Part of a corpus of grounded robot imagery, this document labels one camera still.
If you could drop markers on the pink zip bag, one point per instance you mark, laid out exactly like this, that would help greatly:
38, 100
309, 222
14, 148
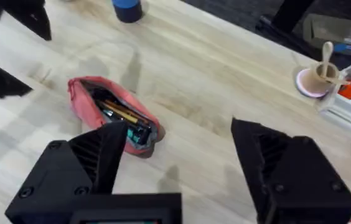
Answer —
83, 104

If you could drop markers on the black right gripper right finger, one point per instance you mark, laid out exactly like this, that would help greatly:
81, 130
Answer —
297, 180

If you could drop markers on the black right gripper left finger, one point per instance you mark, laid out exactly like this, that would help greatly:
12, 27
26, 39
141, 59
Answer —
60, 174

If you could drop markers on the white box of small items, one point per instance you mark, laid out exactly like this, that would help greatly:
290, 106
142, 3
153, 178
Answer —
349, 109

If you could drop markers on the black stand post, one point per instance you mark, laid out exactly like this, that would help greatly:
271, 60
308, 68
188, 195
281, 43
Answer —
290, 12

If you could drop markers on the pale wooden spoon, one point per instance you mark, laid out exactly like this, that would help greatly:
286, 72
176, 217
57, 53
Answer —
327, 54

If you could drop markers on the blue and black cylinder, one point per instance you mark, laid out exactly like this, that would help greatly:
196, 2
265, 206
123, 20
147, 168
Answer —
128, 9

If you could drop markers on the pink and white disc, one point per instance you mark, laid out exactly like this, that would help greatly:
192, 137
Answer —
301, 88

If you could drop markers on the cardboard box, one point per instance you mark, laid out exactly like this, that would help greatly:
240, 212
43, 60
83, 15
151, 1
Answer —
328, 29

